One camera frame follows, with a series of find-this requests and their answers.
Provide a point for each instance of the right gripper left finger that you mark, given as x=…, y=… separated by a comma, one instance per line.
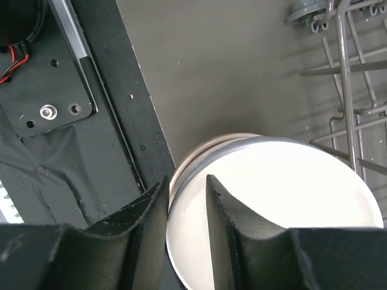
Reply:
x=142, y=224

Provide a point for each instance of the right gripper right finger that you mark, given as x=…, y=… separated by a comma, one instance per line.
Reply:
x=247, y=251

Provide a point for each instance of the white bowl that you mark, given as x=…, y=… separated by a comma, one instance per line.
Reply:
x=291, y=184

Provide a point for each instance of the tan speckled bowl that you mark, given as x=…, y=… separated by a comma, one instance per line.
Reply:
x=198, y=153

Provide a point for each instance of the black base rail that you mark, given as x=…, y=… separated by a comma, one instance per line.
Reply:
x=80, y=137

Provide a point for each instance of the grey wire dish rack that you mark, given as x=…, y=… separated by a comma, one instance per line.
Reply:
x=345, y=140

